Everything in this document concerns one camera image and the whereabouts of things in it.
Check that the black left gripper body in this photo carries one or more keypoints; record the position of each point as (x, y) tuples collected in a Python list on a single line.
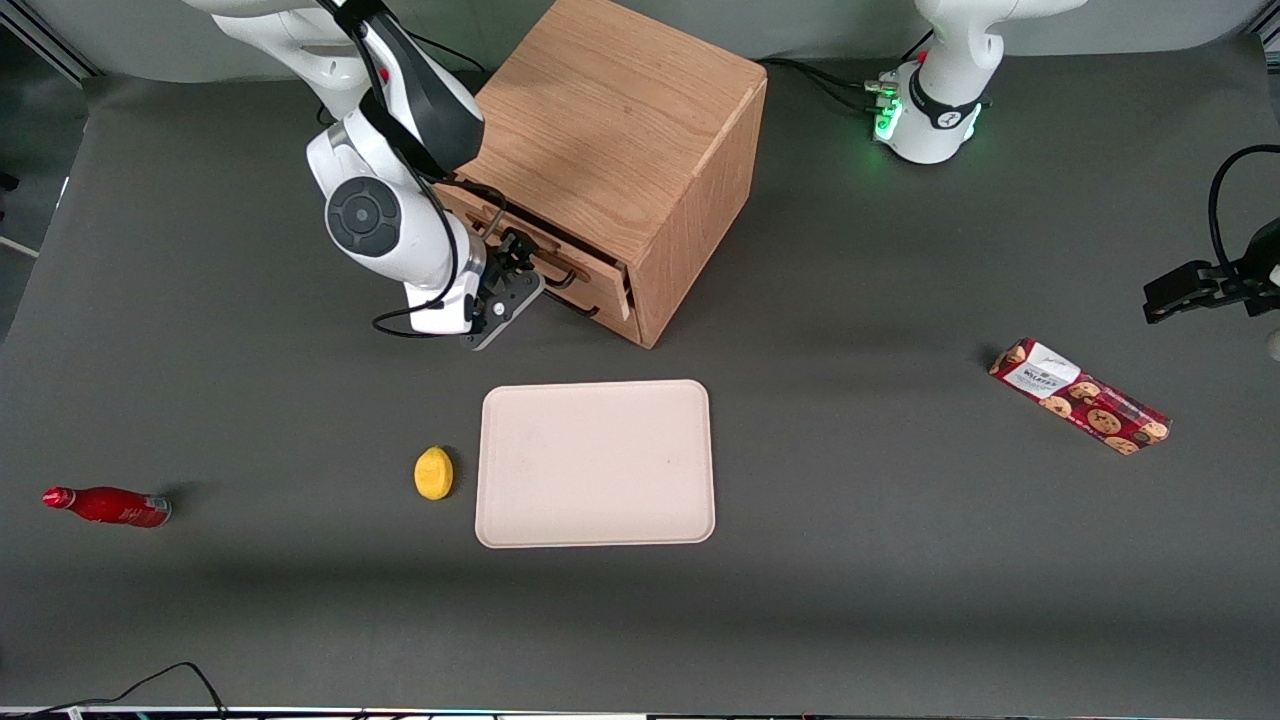
[(1252, 273)]

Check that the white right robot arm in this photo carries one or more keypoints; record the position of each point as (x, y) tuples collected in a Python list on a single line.
[(380, 215)]

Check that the yellow lemon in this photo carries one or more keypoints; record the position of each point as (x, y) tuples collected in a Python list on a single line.
[(433, 474)]

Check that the red bottle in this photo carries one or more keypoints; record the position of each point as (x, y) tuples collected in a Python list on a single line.
[(110, 506)]

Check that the oak wooden drawer cabinet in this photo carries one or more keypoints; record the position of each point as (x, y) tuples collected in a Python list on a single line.
[(620, 120)]

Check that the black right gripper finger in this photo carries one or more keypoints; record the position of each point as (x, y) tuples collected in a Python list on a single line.
[(531, 275), (519, 246)]

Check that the aluminium frame bar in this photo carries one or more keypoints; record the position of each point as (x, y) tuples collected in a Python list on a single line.
[(55, 50)]

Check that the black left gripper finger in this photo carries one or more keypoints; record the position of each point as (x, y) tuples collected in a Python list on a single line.
[(1190, 306), (1185, 280)]

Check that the beige rectangular tray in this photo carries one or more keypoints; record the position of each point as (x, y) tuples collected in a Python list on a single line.
[(595, 465)]

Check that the red cookie box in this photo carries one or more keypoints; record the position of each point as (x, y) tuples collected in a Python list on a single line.
[(1080, 397)]

